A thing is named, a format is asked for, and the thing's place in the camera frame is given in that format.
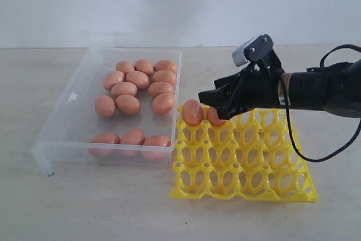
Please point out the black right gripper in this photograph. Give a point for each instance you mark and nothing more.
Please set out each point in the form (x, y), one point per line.
(242, 92)

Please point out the clear plastic container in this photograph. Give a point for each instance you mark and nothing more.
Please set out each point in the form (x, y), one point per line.
(67, 133)

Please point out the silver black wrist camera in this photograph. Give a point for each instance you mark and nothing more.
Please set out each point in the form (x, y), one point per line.
(258, 51)

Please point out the yellow plastic egg tray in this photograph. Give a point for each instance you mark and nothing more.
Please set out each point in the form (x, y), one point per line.
(250, 156)

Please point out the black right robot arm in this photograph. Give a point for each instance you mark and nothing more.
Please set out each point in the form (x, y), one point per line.
(334, 89)

